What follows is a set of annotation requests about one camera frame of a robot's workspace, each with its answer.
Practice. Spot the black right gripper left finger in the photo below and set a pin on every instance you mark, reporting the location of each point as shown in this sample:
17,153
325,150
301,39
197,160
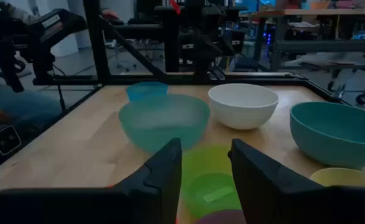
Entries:
151,199

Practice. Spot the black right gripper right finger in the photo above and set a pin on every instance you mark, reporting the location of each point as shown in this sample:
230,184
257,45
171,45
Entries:
273,193

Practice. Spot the purple plastic bowl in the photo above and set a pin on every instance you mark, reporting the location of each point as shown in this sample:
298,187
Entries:
220,218

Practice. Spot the green plastic bowl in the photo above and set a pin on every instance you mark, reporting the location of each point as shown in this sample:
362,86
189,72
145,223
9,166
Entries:
210,186

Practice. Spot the large opaque teal bowl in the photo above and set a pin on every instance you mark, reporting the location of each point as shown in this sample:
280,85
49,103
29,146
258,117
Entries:
335,140

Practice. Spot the green bowl with metal rim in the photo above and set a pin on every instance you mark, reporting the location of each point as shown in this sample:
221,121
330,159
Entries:
243,109

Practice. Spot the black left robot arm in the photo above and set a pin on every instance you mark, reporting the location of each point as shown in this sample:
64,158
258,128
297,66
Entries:
205,40

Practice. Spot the yellow bowl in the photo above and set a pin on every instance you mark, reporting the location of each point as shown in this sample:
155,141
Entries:
338,177

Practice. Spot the large translucent teal bowl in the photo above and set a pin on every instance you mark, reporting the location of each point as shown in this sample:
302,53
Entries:
164,124

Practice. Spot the small blue plastic bowl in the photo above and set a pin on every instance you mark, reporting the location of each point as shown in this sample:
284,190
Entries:
146,90

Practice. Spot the wooden table metal legs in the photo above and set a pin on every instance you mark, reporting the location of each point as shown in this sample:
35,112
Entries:
325,46

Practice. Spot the person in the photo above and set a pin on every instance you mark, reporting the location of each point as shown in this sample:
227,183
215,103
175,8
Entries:
23,109

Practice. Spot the black box white outline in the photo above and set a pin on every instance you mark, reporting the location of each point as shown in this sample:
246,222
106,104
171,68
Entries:
6,140

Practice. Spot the blue lit monitor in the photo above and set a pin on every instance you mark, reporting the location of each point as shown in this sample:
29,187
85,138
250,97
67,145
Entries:
248,4

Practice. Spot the black metal table frame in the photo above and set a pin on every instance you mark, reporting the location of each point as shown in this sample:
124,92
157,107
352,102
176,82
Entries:
263,80

